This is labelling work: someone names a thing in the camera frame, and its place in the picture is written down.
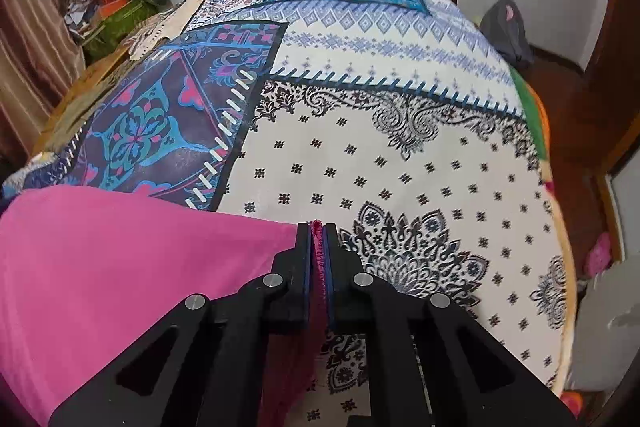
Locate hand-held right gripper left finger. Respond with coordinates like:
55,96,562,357
49,222,313,427

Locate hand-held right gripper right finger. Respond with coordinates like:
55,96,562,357
322,222,577,427

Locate pink pants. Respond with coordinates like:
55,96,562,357
0,185,328,427

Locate patterned patchwork bedsheet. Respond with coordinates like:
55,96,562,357
0,0,571,427

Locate colourful blanket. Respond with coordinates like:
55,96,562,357
510,67,613,413

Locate dark grey bag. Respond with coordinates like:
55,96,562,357
479,0,535,70

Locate pile of clothes and boxes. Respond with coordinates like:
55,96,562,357
64,0,173,65

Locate wooden door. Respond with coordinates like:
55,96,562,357
582,0,640,268

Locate striped brown curtain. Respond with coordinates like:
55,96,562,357
0,0,83,160

